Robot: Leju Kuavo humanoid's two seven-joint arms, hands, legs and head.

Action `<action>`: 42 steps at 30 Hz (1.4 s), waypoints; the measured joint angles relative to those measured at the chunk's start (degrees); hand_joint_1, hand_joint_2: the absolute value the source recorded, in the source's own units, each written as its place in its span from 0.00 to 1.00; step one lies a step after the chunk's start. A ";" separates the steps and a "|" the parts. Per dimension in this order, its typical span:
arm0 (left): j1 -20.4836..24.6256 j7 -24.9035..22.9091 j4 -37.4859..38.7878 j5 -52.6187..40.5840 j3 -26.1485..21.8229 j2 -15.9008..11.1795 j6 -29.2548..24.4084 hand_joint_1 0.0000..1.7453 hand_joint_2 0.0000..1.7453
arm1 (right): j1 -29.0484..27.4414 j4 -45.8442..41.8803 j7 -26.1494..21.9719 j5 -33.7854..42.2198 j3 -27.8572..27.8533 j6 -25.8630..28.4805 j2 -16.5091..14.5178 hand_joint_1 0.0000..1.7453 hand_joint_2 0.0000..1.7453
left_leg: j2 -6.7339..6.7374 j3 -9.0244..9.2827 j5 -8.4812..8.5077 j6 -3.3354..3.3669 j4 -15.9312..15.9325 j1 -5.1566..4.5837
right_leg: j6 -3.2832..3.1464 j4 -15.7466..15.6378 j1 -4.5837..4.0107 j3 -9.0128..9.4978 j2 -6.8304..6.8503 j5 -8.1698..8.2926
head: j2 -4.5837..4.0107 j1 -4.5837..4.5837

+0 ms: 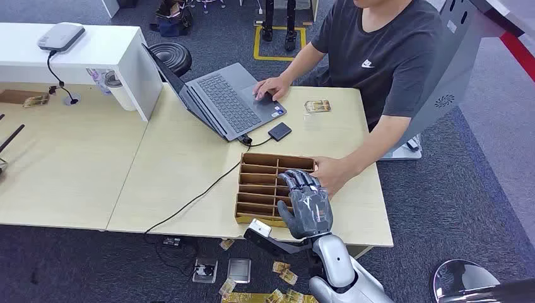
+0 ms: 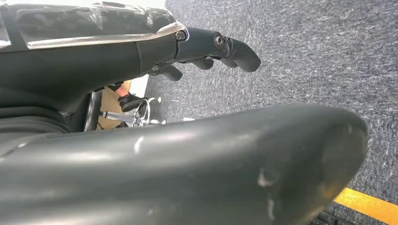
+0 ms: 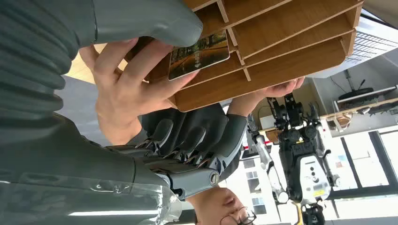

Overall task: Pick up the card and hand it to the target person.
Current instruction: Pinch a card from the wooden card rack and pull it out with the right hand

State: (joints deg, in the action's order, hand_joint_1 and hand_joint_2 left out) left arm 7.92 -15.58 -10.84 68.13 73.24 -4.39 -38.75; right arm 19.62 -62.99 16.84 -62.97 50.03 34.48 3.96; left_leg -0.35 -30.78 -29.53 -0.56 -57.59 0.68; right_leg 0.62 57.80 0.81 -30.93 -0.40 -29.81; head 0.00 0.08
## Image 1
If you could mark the person's left hand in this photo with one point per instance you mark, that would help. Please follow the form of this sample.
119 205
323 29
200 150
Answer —
334 173

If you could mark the person's right hand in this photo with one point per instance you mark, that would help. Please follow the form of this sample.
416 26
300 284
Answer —
272 87

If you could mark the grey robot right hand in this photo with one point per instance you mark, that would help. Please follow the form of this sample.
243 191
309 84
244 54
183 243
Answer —
309 209

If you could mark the person's left forearm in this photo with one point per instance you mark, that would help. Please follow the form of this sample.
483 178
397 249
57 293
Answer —
378 144

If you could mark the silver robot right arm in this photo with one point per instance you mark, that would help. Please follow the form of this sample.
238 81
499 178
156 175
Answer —
338 267

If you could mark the person's right forearm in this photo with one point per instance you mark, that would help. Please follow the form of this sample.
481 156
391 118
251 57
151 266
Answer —
301 67

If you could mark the gold patterned card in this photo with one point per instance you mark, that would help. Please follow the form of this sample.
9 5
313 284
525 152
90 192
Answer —
36 100
274 296
294 297
289 277
227 244
281 267
317 105
228 287

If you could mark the person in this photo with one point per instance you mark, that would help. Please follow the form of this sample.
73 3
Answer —
388 50

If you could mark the small black square device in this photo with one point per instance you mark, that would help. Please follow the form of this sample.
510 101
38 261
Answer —
279 131

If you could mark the yellow floor tape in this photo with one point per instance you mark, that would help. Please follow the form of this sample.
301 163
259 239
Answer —
256 44

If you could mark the grey laptop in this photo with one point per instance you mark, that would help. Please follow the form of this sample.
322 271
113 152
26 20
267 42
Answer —
228 100

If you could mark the brown cardboard divider tray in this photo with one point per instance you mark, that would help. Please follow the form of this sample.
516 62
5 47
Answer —
259 190

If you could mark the black robot leg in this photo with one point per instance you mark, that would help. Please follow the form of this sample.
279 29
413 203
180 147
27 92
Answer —
291 25
268 21

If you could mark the grey floor cover plate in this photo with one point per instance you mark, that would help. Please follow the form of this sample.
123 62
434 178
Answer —
239 271

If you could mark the black round stool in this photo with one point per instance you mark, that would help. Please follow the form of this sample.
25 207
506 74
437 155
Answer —
172 56

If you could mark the black bag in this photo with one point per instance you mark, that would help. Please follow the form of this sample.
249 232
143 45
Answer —
173 19

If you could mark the silver floor socket box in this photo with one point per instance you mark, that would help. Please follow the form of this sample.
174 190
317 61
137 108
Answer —
205 271

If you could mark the small black power adapter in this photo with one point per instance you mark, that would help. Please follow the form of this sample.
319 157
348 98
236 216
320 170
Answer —
172 241

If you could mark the white cup with grey lid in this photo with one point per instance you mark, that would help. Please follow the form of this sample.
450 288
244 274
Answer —
121 94

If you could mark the grey kiosk housing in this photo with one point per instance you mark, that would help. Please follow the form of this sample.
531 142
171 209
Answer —
451 62

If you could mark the chrome round stool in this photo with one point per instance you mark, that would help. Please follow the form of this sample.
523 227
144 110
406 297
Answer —
459 278

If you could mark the clear patterned plastic cup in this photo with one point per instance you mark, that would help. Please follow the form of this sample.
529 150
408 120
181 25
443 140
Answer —
97 77

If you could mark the white raised shelf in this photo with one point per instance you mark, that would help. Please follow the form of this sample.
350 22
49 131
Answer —
92 50

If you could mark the grey flat box device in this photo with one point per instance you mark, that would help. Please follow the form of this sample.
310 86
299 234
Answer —
61 36

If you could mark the white counter with red stripe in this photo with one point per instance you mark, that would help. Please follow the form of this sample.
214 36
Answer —
516 48

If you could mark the brown flat wooden board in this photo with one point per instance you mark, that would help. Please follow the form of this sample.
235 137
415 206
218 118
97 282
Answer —
12 96

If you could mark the black rod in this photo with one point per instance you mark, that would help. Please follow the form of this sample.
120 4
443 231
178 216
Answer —
10 138

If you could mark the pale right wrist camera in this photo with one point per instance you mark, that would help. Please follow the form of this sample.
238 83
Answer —
260 229

